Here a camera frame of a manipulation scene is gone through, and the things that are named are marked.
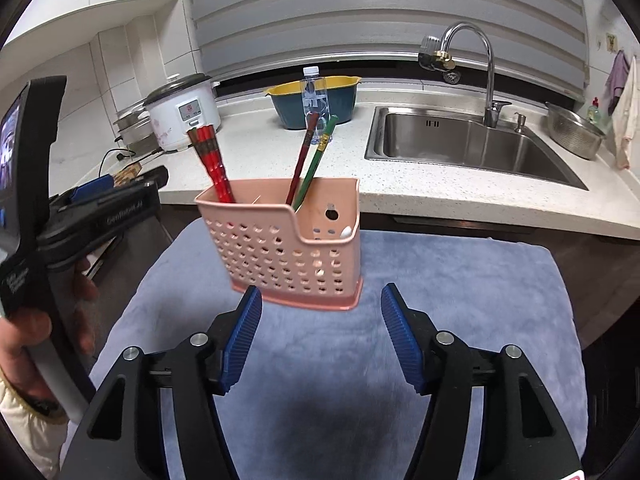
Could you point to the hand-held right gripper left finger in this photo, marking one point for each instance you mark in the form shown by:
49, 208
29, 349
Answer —
241, 342

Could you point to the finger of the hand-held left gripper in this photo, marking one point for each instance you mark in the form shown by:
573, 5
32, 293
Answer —
147, 197
95, 186

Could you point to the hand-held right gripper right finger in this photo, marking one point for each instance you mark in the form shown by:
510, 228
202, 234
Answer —
400, 340

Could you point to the pink perforated utensil basket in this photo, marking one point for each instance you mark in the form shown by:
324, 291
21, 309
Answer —
270, 255

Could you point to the dark red chopstick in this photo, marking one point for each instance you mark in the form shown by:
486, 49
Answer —
302, 155

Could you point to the green chopstick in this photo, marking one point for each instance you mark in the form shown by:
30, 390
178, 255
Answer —
315, 160

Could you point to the person's left forearm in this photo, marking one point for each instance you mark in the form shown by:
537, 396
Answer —
25, 440

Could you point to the person's left hand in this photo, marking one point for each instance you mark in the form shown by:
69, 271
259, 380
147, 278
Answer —
25, 345

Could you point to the checkered wooden cutting board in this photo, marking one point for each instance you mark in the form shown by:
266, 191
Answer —
127, 172

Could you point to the steel steamer pot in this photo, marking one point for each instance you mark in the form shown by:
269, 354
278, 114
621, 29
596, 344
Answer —
132, 127

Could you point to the blue floor mat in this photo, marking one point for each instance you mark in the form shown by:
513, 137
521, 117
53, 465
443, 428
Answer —
330, 360

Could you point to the white rice cooker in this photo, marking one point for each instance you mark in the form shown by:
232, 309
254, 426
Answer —
182, 110

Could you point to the white utensil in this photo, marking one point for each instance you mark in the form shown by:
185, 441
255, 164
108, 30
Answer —
345, 233

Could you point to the yellow and blue colander basin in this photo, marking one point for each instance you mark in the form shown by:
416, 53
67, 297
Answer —
285, 105

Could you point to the clear water bottle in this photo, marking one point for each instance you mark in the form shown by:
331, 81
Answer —
316, 97

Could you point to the stainless steel sink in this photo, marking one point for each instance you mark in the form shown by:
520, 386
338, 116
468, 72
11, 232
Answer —
465, 140

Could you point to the red and white label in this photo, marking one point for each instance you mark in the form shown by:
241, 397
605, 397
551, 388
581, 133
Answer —
575, 475

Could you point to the steel soap dispenser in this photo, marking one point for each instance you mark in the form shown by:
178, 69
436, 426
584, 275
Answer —
520, 124

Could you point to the stainless steel bowl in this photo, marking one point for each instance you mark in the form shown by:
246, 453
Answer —
575, 132

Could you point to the chrome faucet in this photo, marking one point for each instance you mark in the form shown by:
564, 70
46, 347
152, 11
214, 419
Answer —
487, 60

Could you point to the grey striped window blind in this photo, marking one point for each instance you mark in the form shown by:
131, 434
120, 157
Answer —
375, 10

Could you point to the green dish soap bottle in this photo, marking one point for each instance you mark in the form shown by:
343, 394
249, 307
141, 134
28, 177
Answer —
594, 112

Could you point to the white cloth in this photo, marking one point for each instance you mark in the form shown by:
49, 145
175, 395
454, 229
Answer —
627, 125

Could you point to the purple cloth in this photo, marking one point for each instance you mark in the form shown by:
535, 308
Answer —
617, 80

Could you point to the decorated wall hook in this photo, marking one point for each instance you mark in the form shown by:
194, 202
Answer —
610, 42

